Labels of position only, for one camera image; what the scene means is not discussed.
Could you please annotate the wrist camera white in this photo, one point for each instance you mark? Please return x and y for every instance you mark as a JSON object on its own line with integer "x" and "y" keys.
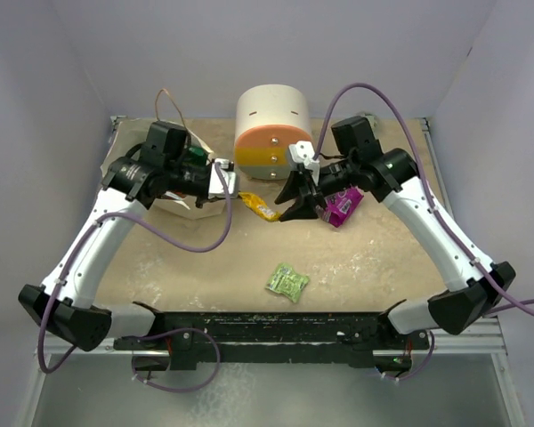
{"x": 224, "y": 180}
{"x": 302, "y": 153}

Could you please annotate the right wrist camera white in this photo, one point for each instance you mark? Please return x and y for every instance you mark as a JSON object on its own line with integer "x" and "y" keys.
{"x": 302, "y": 153}

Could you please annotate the aluminium rail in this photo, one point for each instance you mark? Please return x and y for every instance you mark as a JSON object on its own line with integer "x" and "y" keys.
{"x": 484, "y": 336}

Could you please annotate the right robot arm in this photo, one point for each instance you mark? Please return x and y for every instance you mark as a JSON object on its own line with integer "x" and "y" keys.
{"x": 472, "y": 279}

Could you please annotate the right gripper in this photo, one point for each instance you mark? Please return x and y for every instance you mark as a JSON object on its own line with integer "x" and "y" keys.
{"x": 298, "y": 187}

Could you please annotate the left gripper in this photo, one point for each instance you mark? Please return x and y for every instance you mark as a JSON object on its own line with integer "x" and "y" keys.
{"x": 199, "y": 201}

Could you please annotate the white paper bag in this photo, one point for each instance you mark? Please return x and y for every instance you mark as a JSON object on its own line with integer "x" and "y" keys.
{"x": 153, "y": 142}

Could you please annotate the purple candy bag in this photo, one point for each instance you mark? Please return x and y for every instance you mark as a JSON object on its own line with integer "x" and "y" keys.
{"x": 340, "y": 206}

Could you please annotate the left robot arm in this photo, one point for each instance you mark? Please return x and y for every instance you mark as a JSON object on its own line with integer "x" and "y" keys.
{"x": 63, "y": 304}

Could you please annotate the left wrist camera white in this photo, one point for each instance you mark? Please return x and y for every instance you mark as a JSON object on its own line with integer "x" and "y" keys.
{"x": 224, "y": 180}

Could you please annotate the green chip bag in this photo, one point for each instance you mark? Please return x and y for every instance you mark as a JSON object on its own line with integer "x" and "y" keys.
{"x": 196, "y": 156}

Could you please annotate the light green snack packet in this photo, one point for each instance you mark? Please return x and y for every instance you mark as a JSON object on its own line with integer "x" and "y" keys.
{"x": 287, "y": 282}

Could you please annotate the round three-drawer cabinet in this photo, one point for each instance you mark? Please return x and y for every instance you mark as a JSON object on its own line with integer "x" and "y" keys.
{"x": 269, "y": 118}

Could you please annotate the clear tape roll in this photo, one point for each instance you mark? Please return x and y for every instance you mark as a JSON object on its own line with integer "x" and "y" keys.
{"x": 374, "y": 122}

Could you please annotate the yellow snack bar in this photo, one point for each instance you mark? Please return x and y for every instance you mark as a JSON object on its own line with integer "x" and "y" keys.
{"x": 259, "y": 207}

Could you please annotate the black metal base frame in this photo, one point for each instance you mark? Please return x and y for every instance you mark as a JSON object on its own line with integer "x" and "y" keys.
{"x": 180, "y": 340}

